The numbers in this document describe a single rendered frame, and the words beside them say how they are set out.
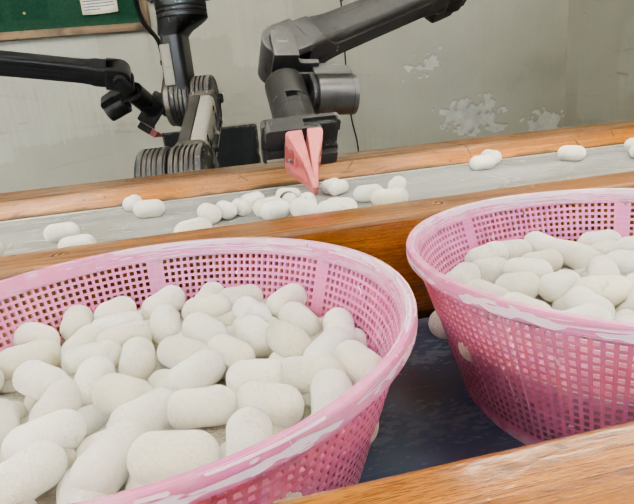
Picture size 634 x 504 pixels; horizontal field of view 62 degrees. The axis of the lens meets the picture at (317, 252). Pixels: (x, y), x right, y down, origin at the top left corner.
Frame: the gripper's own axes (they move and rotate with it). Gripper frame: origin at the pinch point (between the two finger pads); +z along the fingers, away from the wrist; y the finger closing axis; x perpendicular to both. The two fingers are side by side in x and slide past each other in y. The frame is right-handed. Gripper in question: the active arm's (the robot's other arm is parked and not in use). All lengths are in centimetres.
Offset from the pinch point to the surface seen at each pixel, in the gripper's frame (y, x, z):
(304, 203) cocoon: -3.3, -7.6, 8.7
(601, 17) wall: 176, 83, -153
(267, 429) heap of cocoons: -11.2, -27.3, 35.8
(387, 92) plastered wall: 79, 120, -159
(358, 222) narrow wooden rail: -1.3, -15.9, 18.1
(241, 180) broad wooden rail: -8.0, 8.0, -9.9
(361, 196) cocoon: 4.0, -3.7, 5.6
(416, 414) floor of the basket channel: -2.1, -17.0, 33.7
